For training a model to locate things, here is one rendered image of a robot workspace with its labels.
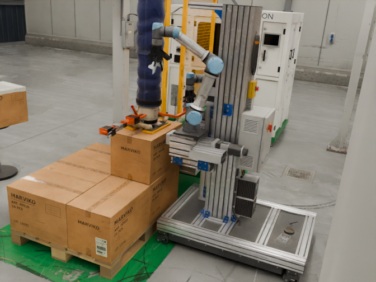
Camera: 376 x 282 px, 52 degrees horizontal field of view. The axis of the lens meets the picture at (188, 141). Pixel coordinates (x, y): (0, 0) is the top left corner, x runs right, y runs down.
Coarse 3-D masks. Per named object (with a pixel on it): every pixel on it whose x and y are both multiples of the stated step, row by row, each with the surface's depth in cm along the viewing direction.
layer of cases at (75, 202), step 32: (64, 160) 365; (96, 160) 370; (32, 192) 302; (64, 192) 306; (96, 192) 309; (128, 192) 312; (160, 192) 350; (32, 224) 312; (64, 224) 297; (96, 224) 283; (128, 224) 303; (96, 256) 293
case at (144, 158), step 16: (144, 128) 343; (176, 128) 355; (112, 144) 332; (128, 144) 324; (144, 144) 317; (160, 144) 331; (112, 160) 337; (128, 160) 329; (144, 160) 322; (160, 160) 337; (128, 176) 334; (144, 176) 327; (160, 176) 343
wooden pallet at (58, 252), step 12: (12, 240) 328; (24, 240) 328; (36, 240) 315; (144, 240) 339; (60, 252) 308; (72, 252) 302; (132, 252) 324; (108, 264) 290; (120, 264) 304; (108, 276) 294
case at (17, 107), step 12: (0, 84) 430; (12, 84) 434; (0, 96) 406; (12, 96) 418; (24, 96) 431; (0, 108) 409; (12, 108) 421; (24, 108) 434; (0, 120) 412; (12, 120) 425; (24, 120) 438
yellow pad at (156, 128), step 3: (162, 123) 349; (165, 123) 352; (168, 123) 354; (153, 126) 336; (156, 126) 342; (159, 126) 342; (162, 126) 344; (165, 126) 348; (144, 129) 334; (147, 129) 333; (153, 129) 334; (156, 129) 336; (159, 129) 339; (144, 132) 331; (147, 132) 330; (150, 132) 329; (153, 132) 330; (156, 132) 335
